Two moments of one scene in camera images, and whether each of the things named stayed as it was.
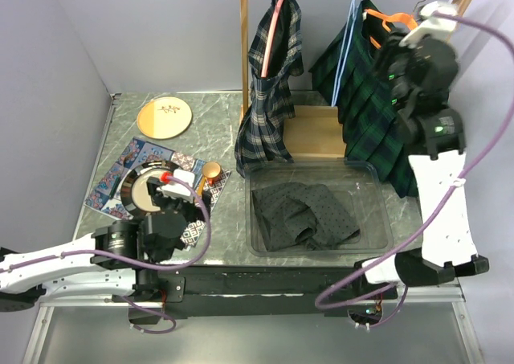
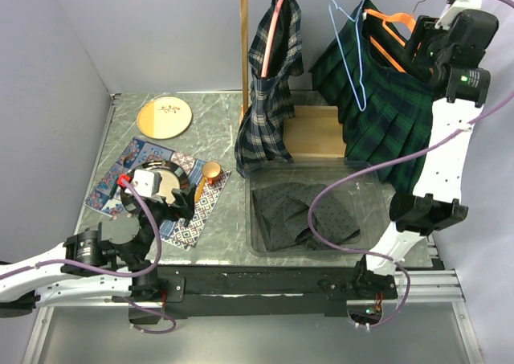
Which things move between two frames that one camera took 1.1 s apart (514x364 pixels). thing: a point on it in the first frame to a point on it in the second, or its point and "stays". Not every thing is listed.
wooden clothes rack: x=320 y=130 stays
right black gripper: x=391 y=47 to x=426 y=28
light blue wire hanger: x=356 y=1 to x=344 y=65
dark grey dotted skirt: x=309 y=213 stays
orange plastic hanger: x=394 y=18 stays
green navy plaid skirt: x=351 y=71 stays
